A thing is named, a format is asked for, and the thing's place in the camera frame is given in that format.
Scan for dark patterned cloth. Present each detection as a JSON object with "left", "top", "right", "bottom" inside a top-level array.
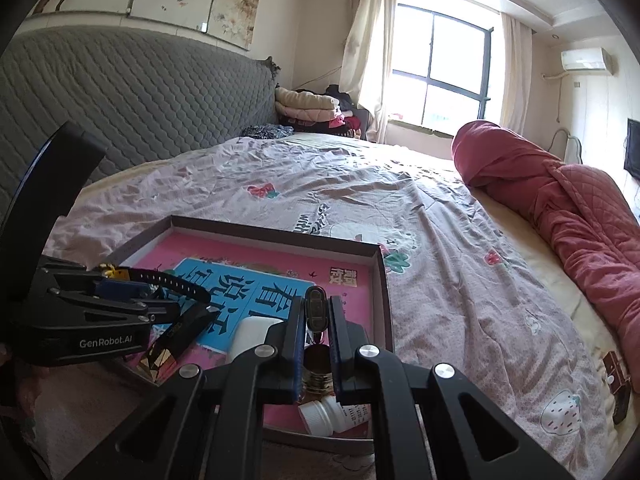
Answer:
[{"left": 241, "top": 122, "right": 296, "bottom": 141}]

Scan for small white bottle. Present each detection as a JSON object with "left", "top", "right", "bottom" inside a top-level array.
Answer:
[{"left": 298, "top": 396, "right": 373, "bottom": 437}]

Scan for brown hair clip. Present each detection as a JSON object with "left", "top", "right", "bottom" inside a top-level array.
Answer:
[{"left": 602, "top": 350, "right": 633, "bottom": 423}]

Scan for pink quilted duvet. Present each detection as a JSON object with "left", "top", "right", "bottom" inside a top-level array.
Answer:
[{"left": 451, "top": 120, "right": 640, "bottom": 391}]

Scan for grey quilted headboard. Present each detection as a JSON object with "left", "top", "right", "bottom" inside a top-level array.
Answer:
[{"left": 0, "top": 25, "right": 281, "bottom": 221}]

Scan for cream curtain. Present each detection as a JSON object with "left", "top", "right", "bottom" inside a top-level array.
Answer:
[
  {"left": 500, "top": 12, "right": 533, "bottom": 133},
  {"left": 340, "top": 0, "right": 398, "bottom": 143}
]

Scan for pink box lid tray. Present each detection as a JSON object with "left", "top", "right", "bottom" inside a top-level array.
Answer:
[{"left": 102, "top": 215, "right": 396, "bottom": 456}]

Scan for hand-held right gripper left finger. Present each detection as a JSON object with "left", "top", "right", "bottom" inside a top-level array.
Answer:
[{"left": 75, "top": 296, "right": 307, "bottom": 480}]

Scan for white air conditioner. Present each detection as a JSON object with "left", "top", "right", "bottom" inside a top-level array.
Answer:
[{"left": 560, "top": 47, "right": 613, "bottom": 77}]

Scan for black television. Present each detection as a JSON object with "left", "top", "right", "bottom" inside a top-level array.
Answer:
[{"left": 624, "top": 117, "right": 640, "bottom": 181}]

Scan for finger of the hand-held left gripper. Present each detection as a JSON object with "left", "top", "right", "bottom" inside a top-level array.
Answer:
[
  {"left": 40, "top": 257, "right": 151, "bottom": 298},
  {"left": 50, "top": 287, "right": 183, "bottom": 323}
]

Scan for window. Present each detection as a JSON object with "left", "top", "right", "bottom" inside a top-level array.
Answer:
[{"left": 391, "top": 4, "right": 493, "bottom": 128}]

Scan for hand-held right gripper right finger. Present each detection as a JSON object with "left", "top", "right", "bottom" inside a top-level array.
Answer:
[{"left": 327, "top": 296, "right": 576, "bottom": 480}]

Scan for cream folded blankets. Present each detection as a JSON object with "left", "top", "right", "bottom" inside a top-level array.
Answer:
[{"left": 275, "top": 86, "right": 343, "bottom": 123}]

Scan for white earbuds case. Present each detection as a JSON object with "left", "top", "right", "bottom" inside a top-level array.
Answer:
[{"left": 229, "top": 316, "right": 286, "bottom": 363}]

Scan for pink and blue book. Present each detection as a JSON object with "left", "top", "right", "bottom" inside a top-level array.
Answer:
[{"left": 120, "top": 232, "right": 376, "bottom": 441}]

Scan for yellow and black wristwatch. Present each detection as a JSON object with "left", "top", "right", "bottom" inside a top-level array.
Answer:
[{"left": 97, "top": 262, "right": 213, "bottom": 306}]

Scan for white metal frame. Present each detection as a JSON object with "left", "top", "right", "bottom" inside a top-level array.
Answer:
[{"left": 551, "top": 127, "right": 583, "bottom": 165}]

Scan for pink printed bed sheet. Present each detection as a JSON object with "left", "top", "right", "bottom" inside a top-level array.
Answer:
[{"left": 30, "top": 135, "right": 640, "bottom": 480}]

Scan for faceted black and gold case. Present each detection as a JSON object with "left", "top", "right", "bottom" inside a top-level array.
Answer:
[{"left": 137, "top": 302, "right": 216, "bottom": 386}]

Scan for pile of dark clothes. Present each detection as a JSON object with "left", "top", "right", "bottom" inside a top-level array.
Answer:
[{"left": 295, "top": 84, "right": 373, "bottom": 141}]

